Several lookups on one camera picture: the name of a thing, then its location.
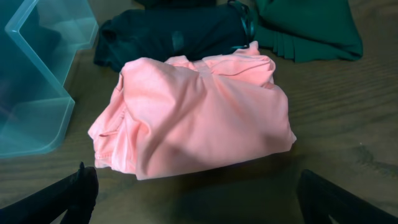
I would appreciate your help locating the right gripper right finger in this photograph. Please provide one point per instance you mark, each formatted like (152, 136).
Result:
(321, 201)

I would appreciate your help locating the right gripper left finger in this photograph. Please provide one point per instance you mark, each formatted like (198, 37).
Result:
(75, 196)

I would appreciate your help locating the clear plastic storage container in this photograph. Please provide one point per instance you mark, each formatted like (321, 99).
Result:
(39, 40)

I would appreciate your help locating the dark green garment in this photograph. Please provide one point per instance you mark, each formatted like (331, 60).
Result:
(307, 30)

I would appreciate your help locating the pink folded garment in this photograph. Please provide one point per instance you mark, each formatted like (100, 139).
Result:
(178, 117)

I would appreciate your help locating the dark navy folded garment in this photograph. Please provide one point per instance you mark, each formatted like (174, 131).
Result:
(163, 33)

